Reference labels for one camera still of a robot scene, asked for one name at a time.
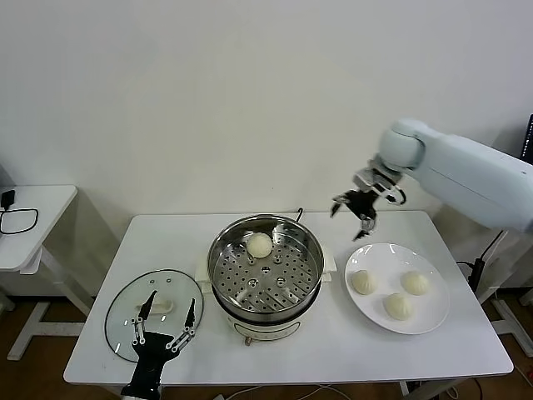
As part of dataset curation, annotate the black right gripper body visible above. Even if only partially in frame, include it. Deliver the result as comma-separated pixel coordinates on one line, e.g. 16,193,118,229
341,187,380,220

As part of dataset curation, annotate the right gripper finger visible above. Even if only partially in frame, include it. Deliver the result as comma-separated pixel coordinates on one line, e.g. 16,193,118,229
330,191,351,218
352,210,379,243

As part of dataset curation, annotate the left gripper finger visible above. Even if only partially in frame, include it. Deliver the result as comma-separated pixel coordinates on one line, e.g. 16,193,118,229
128,290,158,346
165,297,197,353

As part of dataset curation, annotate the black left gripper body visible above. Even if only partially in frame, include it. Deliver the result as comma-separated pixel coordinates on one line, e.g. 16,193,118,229
122,331,180,392

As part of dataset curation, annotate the glass lid with white handle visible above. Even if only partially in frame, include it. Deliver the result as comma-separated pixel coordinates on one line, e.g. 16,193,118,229
104,268,205,363

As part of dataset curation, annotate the white steamed baozi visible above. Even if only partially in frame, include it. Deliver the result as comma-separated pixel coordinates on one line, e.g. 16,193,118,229
400,270,430,296
383,292,414,322
246,232,275,259
351,269,379,297

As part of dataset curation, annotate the stainless steel steamer basket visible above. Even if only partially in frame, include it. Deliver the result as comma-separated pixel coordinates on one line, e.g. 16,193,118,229
207,214,325,313

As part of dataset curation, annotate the white electric cooking pot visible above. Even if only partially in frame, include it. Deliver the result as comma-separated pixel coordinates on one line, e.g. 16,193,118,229
194,245,337,347

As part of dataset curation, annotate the white round plate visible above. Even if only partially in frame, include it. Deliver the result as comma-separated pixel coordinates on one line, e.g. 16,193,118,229
344,242,451,335

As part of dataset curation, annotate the black power strip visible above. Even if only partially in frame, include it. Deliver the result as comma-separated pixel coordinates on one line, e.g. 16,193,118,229
456,258,484,288

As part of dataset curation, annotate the white desk with laptop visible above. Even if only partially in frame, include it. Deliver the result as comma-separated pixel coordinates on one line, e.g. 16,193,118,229
476,227,533,359

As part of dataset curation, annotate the white side table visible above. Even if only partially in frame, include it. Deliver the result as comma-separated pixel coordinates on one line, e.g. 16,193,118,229
0,185,95,362

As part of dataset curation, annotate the dark open laptop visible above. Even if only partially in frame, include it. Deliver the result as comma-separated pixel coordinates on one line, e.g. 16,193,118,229
522,112,533,162

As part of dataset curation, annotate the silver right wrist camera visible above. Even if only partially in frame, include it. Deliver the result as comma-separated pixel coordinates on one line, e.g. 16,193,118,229
352,164,407,206

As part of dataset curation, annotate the black laptop cable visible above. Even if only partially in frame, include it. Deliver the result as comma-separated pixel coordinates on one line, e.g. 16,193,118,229
478,228,507,264

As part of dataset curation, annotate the black looped cable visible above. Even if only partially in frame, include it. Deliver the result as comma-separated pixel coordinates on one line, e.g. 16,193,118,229
0,207,41,237

